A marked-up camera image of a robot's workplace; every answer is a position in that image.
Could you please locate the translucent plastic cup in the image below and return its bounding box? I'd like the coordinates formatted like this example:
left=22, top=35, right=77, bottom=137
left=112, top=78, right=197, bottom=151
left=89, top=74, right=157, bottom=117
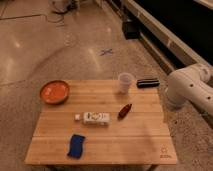
left=118, top=73, right=134, bottom=94

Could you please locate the orange bowl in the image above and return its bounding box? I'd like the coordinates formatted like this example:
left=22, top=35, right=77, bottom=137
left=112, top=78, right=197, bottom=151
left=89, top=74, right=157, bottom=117
left=39, top=80, right=70, bottom=105

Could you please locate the white machine base on floor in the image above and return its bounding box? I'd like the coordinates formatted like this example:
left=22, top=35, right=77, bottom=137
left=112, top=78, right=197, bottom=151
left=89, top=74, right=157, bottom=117
left=49, top=0, right=76, bottom=14

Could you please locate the black box on floor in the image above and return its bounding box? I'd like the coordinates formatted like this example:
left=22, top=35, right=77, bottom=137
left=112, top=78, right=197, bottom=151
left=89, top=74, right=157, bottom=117
left=122, top=22, right=140, bottom=39

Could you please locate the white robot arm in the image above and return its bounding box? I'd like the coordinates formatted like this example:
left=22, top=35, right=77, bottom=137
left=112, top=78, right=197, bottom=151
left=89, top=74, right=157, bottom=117
left=165, top=63, right=213, bottom=117

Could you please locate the black rectangular case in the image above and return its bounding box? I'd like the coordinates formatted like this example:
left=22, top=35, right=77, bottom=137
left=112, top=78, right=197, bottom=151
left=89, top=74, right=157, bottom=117
left=136, top=79, right=160, bottom=88

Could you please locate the blue sponge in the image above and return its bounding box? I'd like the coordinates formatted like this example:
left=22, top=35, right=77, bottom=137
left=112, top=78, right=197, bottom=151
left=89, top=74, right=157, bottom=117
left=67, top=134, right=85, bottom=159

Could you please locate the wooden folding table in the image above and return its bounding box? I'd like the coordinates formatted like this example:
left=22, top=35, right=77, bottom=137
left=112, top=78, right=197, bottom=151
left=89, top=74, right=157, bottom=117
left=25, top=80, right=177, bottom=166

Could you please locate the small brown red bottle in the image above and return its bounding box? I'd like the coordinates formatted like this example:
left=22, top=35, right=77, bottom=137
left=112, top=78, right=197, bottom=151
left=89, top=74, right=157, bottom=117
left=118, top=104, right=132, bottom=118

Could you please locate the white bottle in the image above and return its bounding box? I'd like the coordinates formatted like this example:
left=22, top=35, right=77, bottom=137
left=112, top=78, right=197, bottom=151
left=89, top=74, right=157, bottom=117
left=74, top=112, right=110, bottom=126

